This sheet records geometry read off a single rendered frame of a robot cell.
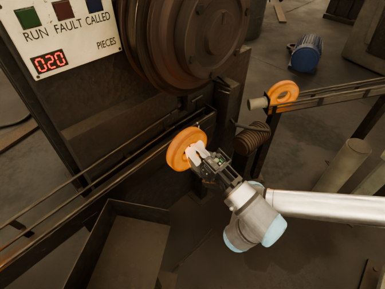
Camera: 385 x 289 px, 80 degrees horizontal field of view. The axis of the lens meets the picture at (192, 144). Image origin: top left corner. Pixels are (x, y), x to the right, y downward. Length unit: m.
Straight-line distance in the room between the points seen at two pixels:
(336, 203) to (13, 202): 1.85
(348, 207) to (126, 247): 0.69
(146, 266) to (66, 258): 0.85
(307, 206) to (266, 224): 0.19
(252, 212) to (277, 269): 0.88
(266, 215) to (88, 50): 0.67
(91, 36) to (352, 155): 1.28
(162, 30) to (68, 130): 0.44
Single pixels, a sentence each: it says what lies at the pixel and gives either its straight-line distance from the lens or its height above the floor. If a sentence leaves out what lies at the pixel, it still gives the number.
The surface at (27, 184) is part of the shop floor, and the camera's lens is 2.03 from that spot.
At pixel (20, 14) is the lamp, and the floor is 1.21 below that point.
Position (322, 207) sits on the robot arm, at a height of 0.76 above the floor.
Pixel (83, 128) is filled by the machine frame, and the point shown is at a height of 0.87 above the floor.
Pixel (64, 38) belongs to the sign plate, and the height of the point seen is 1.14.
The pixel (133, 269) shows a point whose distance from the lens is 0.83.
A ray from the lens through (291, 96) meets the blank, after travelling 1.28.
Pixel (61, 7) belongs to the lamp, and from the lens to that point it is 0.71.
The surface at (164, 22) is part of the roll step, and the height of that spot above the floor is 1.17.
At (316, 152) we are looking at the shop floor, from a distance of 2.09.
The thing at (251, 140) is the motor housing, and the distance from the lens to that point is 1.24.
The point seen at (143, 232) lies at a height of 0.61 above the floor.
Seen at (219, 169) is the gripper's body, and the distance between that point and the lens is 0.64.
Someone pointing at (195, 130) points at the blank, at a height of 0.90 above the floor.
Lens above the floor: 1.38
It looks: 47 degrees down
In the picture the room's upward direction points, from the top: straight up
